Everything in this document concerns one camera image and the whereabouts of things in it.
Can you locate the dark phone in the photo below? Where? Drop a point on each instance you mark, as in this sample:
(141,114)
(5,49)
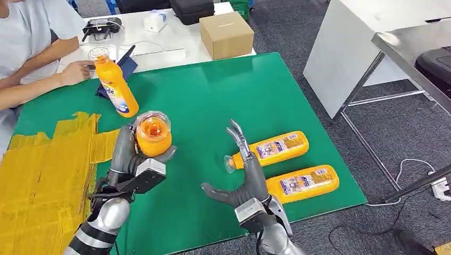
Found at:
(91,67)

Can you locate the black bag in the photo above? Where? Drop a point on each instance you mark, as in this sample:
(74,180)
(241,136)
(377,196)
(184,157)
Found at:
(141,5)

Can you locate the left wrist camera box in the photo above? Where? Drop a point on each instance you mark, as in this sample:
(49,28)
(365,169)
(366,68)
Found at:
(149,172)

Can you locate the white power strip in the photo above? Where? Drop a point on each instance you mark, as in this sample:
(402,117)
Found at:
(440,188)

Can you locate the steel bench top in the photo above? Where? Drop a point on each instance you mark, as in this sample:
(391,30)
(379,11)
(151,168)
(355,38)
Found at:
(408,52)

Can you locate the small white device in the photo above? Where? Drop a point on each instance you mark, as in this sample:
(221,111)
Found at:
(155,21)

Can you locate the blue plastic stool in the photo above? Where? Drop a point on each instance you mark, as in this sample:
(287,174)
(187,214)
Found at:
(111,5)

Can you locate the steel table frame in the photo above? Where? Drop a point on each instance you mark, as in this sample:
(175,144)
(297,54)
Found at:
(366,148)

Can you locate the black rounded case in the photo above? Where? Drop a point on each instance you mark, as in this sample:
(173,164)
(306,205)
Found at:
(435,68)

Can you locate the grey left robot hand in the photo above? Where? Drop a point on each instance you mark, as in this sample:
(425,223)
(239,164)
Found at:
(121,155)

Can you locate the black headset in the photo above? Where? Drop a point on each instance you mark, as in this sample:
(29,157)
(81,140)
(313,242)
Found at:
(102,26)

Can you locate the white panel table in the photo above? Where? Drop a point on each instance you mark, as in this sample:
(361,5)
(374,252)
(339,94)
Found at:
(338,52)

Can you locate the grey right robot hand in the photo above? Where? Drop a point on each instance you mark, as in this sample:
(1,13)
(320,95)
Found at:
(252,179)

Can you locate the orange drink bottle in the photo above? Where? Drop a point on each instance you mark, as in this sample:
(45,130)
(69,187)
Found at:
(116,88)
(306,183)
(153,140)
(282,148)

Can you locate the yellow sheet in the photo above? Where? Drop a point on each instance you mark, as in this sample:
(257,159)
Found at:
(35,183)

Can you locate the black hard case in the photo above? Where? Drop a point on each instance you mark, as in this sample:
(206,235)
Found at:
(192,10)

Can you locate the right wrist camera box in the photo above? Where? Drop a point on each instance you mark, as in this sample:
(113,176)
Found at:
(250,211)

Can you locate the green plastic crate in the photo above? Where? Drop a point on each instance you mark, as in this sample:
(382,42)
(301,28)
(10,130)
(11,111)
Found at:
(240,7)

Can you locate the green mat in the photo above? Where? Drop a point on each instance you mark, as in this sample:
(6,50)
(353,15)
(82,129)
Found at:
(211,98)

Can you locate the person's hand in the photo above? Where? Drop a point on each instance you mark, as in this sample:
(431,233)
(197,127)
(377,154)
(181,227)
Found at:
(75,72)

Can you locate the person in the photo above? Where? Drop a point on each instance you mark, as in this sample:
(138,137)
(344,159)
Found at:
(24,31)

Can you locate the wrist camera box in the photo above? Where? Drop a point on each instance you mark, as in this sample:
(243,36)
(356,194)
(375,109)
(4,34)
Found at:
(250,211)
(149,172)

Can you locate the blue tablet stand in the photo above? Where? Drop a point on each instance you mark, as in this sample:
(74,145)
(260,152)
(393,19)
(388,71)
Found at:
(127,67)

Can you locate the cardboard box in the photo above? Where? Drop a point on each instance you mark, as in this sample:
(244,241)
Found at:
(225,35)

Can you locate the black metal bar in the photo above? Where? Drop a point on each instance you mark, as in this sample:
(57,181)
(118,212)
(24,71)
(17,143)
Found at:
(415,184)

